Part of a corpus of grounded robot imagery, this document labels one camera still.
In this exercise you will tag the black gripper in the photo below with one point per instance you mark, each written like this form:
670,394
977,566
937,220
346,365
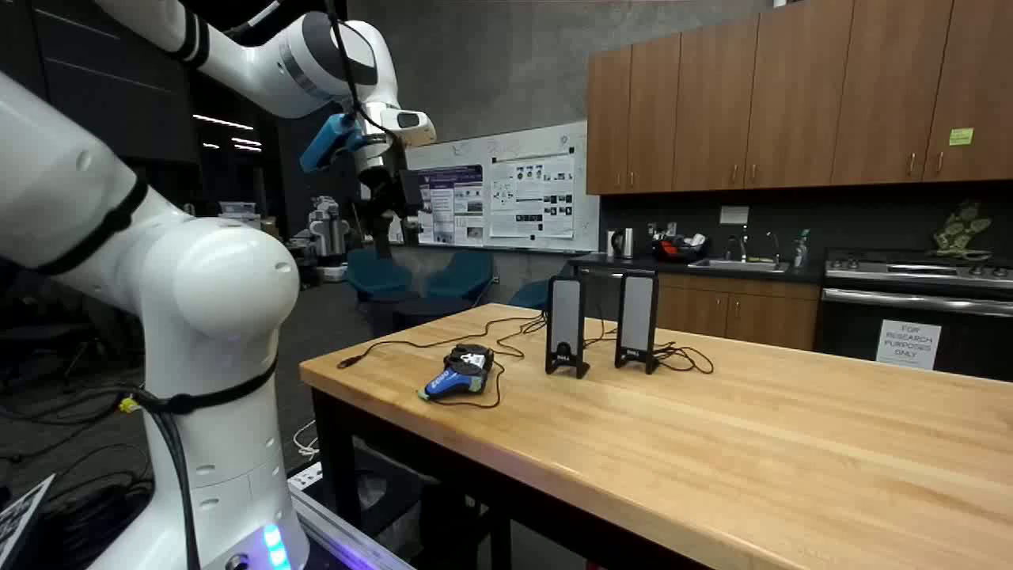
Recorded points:
385,193

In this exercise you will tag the blue black game controller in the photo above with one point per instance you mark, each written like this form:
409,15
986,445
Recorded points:
466,372

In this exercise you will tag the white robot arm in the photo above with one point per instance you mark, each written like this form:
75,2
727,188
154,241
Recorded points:
210,291

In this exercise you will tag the teal lounge chair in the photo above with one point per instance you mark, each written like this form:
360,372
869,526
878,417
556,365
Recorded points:
388,283

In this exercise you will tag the white research poster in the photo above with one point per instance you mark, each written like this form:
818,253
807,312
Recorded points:
515,192

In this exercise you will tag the left black desktop speaker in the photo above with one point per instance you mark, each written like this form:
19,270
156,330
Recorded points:
563,327

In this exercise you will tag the black desktop speaker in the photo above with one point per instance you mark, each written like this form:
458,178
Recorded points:
638,321
563,327

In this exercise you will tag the right black desktop speaker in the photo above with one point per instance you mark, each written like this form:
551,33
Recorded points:
638,321

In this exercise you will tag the black red bowl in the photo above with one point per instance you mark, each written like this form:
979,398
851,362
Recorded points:
678,249

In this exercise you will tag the brown lower kitchen cabinet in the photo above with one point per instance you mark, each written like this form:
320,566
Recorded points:
740,308

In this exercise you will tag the wooden butcher block table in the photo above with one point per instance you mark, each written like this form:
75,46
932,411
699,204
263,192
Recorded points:
767,460

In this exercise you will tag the white paper sign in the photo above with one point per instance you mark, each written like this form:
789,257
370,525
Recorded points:
909,342

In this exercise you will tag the green potted plant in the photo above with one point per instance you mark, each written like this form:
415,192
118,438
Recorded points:
961,230

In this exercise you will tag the green sticky note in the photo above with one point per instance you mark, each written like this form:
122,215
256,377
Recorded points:
961,137

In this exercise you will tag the stainless steel oven range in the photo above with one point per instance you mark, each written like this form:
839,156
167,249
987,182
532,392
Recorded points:
965,298

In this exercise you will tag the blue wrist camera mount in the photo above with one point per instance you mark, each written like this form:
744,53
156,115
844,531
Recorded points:
341,133

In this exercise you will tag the brown wooden wall cabinets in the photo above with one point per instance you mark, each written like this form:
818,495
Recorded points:
814,94

